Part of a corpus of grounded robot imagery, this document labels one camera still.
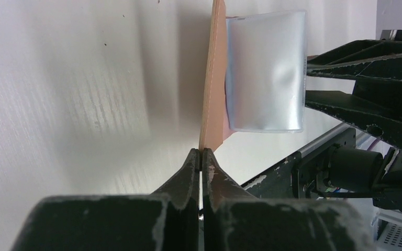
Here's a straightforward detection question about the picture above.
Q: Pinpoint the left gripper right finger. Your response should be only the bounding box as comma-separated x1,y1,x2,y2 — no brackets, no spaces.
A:
202,149,376,250

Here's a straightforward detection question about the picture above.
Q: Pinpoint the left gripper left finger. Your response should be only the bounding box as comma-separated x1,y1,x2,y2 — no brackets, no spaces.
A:
12,149,199,250

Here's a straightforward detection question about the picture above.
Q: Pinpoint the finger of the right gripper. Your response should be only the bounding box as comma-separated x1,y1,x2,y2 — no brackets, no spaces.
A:
307,40,402,83
305,90,402,150

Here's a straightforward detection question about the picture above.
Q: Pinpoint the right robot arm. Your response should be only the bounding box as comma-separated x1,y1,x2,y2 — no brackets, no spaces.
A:
292,38,402,211

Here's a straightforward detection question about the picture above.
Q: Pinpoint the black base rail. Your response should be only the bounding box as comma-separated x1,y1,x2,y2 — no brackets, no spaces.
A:
241,151,302,199

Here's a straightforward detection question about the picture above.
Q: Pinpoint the white perforated cable tray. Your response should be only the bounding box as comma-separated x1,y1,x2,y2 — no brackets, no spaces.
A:
376,209,402,250

